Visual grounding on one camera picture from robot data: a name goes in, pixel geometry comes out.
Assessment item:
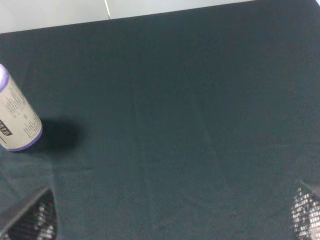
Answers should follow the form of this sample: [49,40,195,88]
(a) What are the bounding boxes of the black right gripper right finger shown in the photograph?
[291,180,320,240]

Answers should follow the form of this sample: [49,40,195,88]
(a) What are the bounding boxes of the purple trash bag roll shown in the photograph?
[0,65,43,152]

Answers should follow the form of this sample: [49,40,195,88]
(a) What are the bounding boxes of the black tablecloth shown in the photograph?
[0,0,320,240]

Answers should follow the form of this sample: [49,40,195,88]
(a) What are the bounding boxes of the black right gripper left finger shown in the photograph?
[0,187,58,240]

